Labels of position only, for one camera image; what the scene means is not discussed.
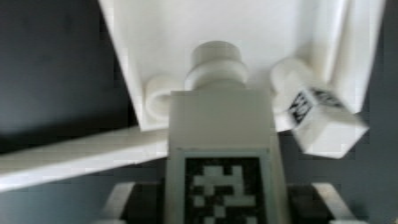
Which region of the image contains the white U-shaped obstacle fence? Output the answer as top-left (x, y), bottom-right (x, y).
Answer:
top-left (0, 128), bottom-right (168, 192)

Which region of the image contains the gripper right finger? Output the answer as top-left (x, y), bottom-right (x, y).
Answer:
top-left (288, 182), bottom-right (370, 224)

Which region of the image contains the white leg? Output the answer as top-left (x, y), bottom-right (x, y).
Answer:
top-left (271, 58), bottom-right (370, 159)
top-left (164, 41), bottom-right (292, 224)

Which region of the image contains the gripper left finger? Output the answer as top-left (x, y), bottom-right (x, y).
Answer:
top-left (95, 182), bottom-right (164, 224)

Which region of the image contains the white square tabletop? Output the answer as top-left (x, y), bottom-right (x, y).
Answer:
top-left (97, 0), bottom-right (388, 131)

